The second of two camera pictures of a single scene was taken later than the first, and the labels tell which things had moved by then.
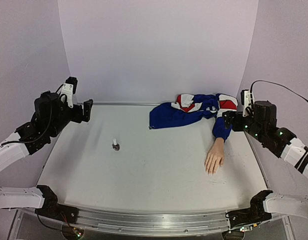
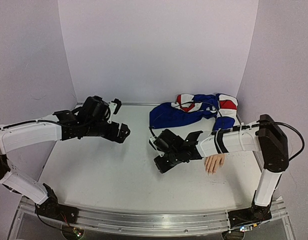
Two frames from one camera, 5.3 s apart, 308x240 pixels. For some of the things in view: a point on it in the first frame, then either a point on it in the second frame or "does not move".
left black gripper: [79, 117] to [114, 136]
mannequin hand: [215, 157] does not move
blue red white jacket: [189, 107] does not move
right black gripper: [234, 121] to [164, 161]
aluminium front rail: [151, 220] does not move
